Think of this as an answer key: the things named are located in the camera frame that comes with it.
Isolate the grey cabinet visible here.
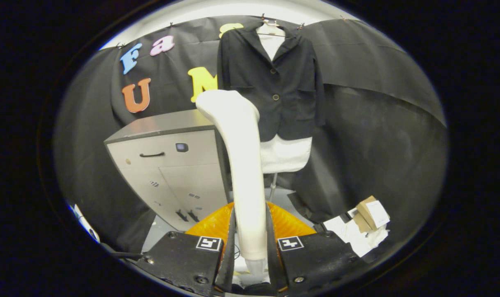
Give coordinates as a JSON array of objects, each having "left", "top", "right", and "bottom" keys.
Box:
[{"left": 103, "top": 109, "right": 232, "bottom": 231}]

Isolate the white and blue object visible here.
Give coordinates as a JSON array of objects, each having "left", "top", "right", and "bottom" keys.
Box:
[{"left": 68, "top": 202, "right": 101, "bottom": 244}]

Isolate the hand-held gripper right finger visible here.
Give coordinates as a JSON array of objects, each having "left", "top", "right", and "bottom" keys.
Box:
[{"left": 266, "top": 202, "right": 368, "bottom": 297}]

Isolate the black jacket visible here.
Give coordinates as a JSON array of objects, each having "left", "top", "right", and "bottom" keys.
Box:
[{"left": 217, "top": 23, "right": 326, "bottom": 142}]

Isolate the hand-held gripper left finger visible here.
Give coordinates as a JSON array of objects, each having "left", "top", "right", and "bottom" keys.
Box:
[{"left": 134, "top": 201, "right": 237, "bottom": 297}]

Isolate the white garment steamer head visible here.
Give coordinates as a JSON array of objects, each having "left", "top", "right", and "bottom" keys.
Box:
[{"left": 195, "top": 90, "right": 269, "bottom": 261}]

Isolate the white plastic hanger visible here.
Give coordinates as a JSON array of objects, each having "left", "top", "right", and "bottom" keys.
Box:
[{"left": 256, "top": 19, "right": 286, "bottom": 38}]

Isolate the crumpled white paper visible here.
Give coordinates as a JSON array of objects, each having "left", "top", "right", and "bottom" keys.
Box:
[{"left": 323, "top": 208, "right": 390, "bottom": 257}]

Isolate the brown cardboard box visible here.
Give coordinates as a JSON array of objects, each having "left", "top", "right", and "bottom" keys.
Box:
[{"left": 353, "top": 196, "right": 390, "bottom": 233}]

